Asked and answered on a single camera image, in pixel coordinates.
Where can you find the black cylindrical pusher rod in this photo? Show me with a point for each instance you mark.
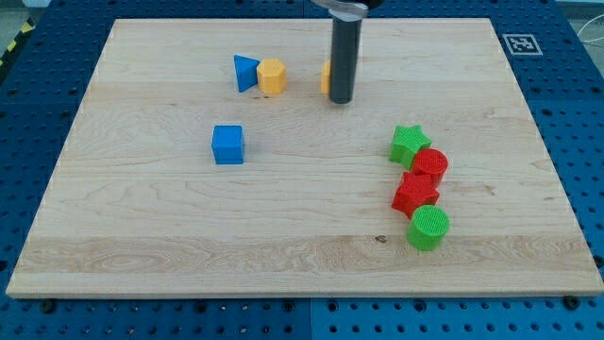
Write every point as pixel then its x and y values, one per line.
pixel 344 51

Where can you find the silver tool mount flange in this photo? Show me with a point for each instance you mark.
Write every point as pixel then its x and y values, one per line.
pixel 348 10

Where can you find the yellow heart block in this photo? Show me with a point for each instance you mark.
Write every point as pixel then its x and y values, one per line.
pixel 325 77

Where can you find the yellow hexagon block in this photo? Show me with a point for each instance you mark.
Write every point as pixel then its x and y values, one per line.
pixel 272 77

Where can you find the blue triangle block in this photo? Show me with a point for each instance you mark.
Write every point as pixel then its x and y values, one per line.
pixel 245 72

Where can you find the green star block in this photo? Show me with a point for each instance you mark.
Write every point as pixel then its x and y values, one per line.
pixel 406 143

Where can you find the red cylinder block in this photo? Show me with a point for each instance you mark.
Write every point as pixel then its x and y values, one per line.
pixel 430 162

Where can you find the blue cube block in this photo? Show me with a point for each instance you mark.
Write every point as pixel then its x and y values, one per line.
pixel 227 144

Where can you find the red star block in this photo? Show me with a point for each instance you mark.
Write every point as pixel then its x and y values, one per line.
pixel 413 192

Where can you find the white fiducial marker tag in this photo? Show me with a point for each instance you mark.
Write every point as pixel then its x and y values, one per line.
pixel 522 45

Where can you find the light wooden board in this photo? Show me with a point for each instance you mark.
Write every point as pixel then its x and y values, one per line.
pixel 137 207

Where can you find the green cylinder block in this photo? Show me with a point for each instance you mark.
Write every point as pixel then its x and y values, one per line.
pixel 429 225

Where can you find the yellow black hazard tape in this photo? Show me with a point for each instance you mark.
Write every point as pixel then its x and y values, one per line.
pixel 17 44

